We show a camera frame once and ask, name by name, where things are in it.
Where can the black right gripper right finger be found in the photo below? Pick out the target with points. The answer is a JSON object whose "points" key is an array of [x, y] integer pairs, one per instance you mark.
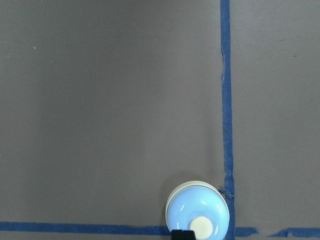
{"points": [[188, 235]]}

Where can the small blue white bell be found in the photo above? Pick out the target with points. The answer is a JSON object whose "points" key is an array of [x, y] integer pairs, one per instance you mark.
{"points": [[199, 207]]}

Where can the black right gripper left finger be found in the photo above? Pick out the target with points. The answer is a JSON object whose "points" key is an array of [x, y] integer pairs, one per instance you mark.
{"points": [[177, 235]]}

